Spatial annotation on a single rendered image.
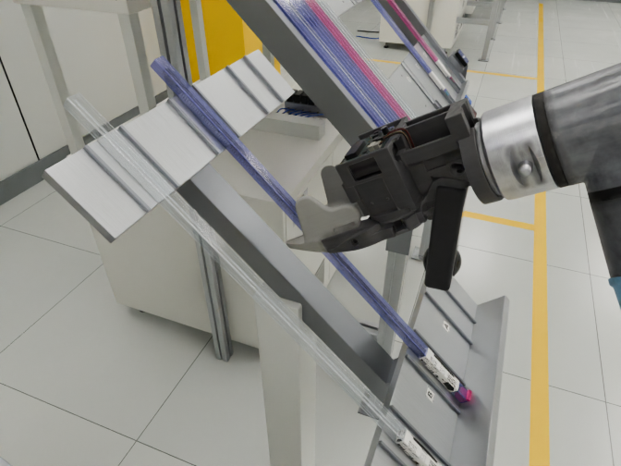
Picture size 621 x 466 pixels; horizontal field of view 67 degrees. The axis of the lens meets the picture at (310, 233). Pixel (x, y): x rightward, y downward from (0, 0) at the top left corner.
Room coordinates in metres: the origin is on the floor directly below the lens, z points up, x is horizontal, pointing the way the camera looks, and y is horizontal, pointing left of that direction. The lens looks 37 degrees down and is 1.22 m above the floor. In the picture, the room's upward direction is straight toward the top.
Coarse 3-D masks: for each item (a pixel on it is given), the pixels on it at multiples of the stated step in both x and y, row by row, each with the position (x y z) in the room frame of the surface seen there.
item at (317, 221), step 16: (304, 208) 0.37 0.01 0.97; (320, 208) 0.37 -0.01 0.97; (336, 208) 0.37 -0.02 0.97; (352, 208) 0.36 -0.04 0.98; (304, 224) 0.37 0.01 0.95; (320, 224) 0.37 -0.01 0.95; (336, 224) 0.36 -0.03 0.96; (352, 224) 0.36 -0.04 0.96; (288, 240) 0.39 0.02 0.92; (304, 240) 0.37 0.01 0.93; (320, 240) 0.36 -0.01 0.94
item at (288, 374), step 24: (264, 312) 0.40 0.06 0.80; (264, 336) 0.40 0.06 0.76; (288, 336) 0.39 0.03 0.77; (264, 360) 0.40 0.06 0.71; (288, 360) 0.39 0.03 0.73; (312, 360) 0.42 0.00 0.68; (264, 384) 0.40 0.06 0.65; (288, 384) 0.39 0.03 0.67; (312, 384) 0.42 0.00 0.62; (264, 408) 0.40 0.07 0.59; (288, 408) 0.39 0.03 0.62; (312, 408) 0.42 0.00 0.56; (288, 432) 0.39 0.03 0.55; (312, 432) 0.42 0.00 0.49; (288, 456) 0.39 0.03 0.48; (312, 456) 0.42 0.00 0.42
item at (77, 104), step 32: (96, 128) 0.35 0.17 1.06; (128, 160) 0.34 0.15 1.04; (160, 192) 0.33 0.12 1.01; (192, 224) 0.32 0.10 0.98; (224, 256) 0.31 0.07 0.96; (256, 288) 0.30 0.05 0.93; (288, 320) 0.29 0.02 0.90; (320, 352) 0.28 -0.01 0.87; (352, 384) 0.27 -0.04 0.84; (384, 416) 0.26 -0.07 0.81
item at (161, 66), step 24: (168, 72) 0.46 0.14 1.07; (192, 96) 0.45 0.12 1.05; (216, 120) 0.45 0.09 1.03; (240, 144) 0.44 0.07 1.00; (264, 168) 0.43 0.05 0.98; (288, 216) 0.41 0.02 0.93; (336, 264) 0.39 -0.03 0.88; (360, 288) 0.38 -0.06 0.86; (384, 312) 0.37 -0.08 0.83; (408, 336) 0.36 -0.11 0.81
